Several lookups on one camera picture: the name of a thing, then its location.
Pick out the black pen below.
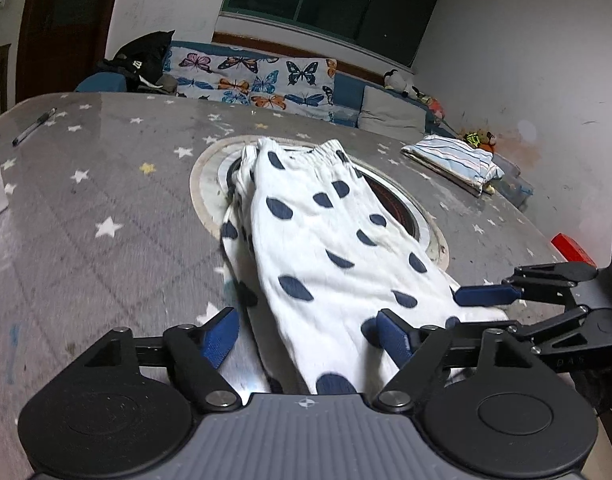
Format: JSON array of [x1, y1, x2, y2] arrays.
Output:
[[12, 107, 58, 147]]

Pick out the grey pillow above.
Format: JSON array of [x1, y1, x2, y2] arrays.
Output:
[[358, 85, 427, 143]]

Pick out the round built-in cooker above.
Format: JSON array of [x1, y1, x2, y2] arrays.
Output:
[[190, 135, 451, 272]]

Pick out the white blue polka dot pants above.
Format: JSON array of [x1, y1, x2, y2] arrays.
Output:
[[220, 137, 511, 397]]

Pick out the butterfly print pillows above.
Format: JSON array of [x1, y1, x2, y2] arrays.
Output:
[[162, 45, 339, 123]]

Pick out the dark window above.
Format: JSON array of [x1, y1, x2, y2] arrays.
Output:
[[221, 0, 444, 68]]

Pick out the black and white plush toy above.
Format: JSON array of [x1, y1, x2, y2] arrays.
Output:
[[383, 69, 419, 99]]

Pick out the folded striped clothes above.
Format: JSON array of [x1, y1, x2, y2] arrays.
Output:
[[402, 134, 505, 197]]

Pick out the yellow green plush toys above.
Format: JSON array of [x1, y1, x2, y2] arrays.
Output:
[[462, 130, 499, 154]]

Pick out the red box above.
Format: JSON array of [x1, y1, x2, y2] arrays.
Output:
[[550, 232, 597, 267]]

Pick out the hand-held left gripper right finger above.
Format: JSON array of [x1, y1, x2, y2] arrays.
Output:
[[373, 309, 542, 411]]

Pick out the blue sofa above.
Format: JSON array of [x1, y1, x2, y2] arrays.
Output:
[[76, 40, 466, 142]]

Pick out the black bag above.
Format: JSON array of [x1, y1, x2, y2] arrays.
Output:
[[98, 30, 175, 86]]

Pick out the grey star tablecloth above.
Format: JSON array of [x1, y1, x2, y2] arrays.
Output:
[[0, 91, 599, 480]]

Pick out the olive grey garment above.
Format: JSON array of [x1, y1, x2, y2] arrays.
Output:
[[136, 74, 179, 96]]

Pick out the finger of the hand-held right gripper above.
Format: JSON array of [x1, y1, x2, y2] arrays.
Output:
[[506, 305, 602, 357], [455, 262, 599, 310]]

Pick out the clear plastic box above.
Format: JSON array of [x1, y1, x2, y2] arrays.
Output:
[[493, 154, 534, 207]]

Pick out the dark wooden door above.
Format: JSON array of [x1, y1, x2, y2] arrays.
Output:
[[16, 0, 128, 104]]

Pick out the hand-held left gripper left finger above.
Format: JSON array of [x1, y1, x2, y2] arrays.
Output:
[[81, 306, 241, 411]]

